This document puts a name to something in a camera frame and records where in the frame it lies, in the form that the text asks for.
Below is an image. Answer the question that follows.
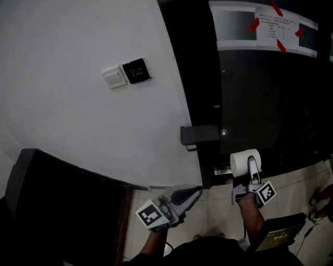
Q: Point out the person's left forearm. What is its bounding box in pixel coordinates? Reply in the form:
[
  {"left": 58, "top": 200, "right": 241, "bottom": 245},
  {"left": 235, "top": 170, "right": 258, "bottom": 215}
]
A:
[{"left": 139, "top": 229, "right": 169, "bottom": 257}]

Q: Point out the black sign board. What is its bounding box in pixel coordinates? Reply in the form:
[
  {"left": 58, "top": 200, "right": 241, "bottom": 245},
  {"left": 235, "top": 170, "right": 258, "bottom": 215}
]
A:
[{"left": 246, "top": 212, "right": 308, "bottom": 253}]

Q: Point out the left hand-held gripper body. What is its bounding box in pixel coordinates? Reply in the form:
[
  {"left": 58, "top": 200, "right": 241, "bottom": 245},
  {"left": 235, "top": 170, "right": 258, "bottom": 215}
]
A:
[{"left": 135, "top": 192, "right": 188, "bottom": 233}]

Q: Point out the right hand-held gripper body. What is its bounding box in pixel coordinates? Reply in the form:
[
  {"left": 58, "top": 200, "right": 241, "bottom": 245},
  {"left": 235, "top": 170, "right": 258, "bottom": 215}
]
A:
[{"left": 232, "top": 170, "right": 277, "bottom": 209}]

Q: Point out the person's right forearm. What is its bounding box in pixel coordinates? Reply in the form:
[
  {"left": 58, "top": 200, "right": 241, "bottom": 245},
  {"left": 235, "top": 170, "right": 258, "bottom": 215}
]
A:
[{"left": 237, "top": 193, "right": 266, "bottom": 243}]

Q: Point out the white wall light switch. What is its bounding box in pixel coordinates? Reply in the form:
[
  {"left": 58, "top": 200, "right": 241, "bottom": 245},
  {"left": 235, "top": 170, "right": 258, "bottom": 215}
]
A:
[{"left": 101, "top": 65, "right": 129, "bottom": 90}]

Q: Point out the black cable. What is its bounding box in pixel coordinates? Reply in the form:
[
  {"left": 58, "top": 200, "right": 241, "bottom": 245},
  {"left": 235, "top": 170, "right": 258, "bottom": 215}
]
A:
[{"left": 296, "top": 225, "right": 316, "bottom": 257}]

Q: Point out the dark glass door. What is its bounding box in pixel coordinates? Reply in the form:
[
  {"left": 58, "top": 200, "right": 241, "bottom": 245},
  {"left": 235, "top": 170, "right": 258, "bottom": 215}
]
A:
[{"left": 208, "top": 0, "right": 333, "bottom": 182}]

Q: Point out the dark grey toilet paper holder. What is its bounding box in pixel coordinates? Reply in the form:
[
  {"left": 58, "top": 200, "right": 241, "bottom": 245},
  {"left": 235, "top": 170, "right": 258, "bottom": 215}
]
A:
[{"left": 180, "top": 124, "right": 222, "bottom": 152}]

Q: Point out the black cabinet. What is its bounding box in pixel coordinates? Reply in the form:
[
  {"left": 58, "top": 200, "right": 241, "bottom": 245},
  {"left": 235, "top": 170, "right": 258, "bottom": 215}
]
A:
[{"left": 4, "top": 148, "right": 150, "bottom": 266}]

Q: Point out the white paper notice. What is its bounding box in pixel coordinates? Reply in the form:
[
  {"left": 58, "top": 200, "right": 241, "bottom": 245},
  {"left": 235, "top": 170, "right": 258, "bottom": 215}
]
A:
[{"left": 255, "top": 7, "right": 300, "bottom": 52}]

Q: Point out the black wall button panel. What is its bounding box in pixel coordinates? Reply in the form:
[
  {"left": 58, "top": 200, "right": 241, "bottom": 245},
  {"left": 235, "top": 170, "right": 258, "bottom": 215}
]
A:
[{"left": 122, "top": 58, "right": 152, "bottom": 85}]

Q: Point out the person's dark clothing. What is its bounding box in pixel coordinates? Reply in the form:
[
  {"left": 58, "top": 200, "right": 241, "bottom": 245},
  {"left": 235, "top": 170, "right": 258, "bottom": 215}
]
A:
[{"left": 121, "top": 235, "right": 305, "bottom": 266}]

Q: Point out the white toilet paper roll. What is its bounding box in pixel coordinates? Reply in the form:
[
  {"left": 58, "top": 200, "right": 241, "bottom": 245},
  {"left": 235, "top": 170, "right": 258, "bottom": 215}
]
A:
[{"left": 229, "top": 148, "right": 262, "bottom": 179}]

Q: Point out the metal door threshold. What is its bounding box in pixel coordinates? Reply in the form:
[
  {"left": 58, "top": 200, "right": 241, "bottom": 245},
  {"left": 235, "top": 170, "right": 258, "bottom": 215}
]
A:
[{"left": 214, "top": 166, "right": 234, "bottom": 176}]

